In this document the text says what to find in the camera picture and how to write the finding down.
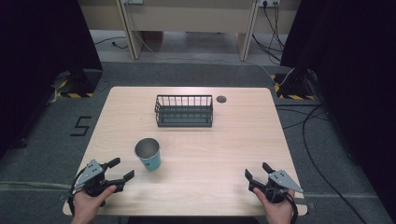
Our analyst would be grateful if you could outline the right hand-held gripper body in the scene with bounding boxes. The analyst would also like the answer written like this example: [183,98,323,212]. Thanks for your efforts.
[247,169,304,205]

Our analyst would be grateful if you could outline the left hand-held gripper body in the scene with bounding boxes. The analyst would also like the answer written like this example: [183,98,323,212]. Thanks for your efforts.
[74,159,127,198]

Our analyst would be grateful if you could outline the person's right hand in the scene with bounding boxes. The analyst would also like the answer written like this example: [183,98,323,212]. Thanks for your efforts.
[252,187,296,224]

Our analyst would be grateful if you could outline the person's left hand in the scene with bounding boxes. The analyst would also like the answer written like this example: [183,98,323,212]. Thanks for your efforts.
[71,185,118,224]

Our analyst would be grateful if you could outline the teal cup with metal inside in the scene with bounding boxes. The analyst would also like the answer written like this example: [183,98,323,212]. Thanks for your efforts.
[134,137,163,172]

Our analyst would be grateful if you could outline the black tape floor mark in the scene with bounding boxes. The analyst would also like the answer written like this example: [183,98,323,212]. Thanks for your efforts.
[69,116,93,137]

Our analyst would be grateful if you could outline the yellow black hazard tape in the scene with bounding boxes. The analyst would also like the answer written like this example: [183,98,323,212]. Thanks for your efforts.
[55,78,95,99]
[270,73,316,102]

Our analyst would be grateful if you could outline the black stand base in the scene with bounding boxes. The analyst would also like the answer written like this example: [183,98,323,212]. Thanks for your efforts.
[285,68,316,97]
[65,68,104,94]

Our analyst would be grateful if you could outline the black curtain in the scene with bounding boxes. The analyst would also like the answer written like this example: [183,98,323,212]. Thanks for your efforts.
[0,0,104,158]
[279,0,396,216]

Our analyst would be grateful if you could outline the beige wooden desk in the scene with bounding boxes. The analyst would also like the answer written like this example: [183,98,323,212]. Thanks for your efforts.
[78,0,303,62]

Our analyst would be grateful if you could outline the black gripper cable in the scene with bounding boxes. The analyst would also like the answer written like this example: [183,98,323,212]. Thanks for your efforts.
[66,167,88,217]
[285,191,300,224]

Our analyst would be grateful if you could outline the long black floor cable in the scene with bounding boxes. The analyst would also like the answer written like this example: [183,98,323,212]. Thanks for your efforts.
[275,104,369,224]

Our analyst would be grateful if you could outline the black wire basket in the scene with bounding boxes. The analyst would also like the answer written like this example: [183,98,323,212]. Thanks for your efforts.
[154,94,215,129]

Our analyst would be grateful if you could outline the short black floor cable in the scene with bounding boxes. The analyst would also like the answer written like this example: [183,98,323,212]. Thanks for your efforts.
[92,35,129,50]

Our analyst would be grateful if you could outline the bundle of black plugged cables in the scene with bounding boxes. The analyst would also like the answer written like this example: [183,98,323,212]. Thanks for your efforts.
[251,2,286,63]

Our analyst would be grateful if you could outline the white wall socket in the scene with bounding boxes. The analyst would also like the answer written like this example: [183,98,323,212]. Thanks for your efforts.
[258,0,281,8]

